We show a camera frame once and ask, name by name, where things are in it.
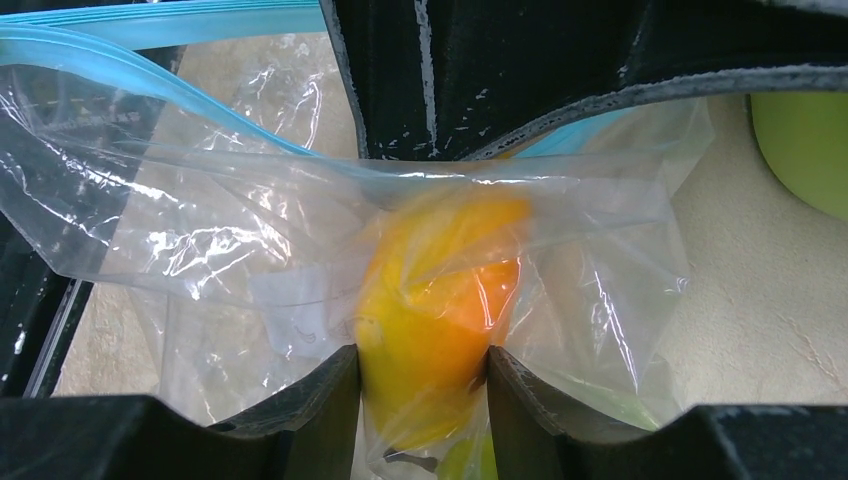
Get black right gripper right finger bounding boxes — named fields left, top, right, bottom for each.
left=487, top=347, right=653, bottom=479

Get clear zip top bag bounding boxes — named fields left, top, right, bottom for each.
left=1, top=12, right=712, bottom=442

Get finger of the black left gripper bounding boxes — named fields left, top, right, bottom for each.
left=321, top=0, right=847, bottom=161

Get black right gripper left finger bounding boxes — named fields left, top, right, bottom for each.
left=209, top=345, right=360, bottom=479

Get orange fake mango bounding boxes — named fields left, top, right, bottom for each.
left=354, top=187, right=533, bottom=451

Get green plastic tray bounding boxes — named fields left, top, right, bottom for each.
left=749, top=92, right=847, bottom=221

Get green fake pear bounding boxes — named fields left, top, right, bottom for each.
left=436, top=367, right=650, bottom=479

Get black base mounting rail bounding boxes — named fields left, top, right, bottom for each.
left=1, top=32, right=186, bottom=397

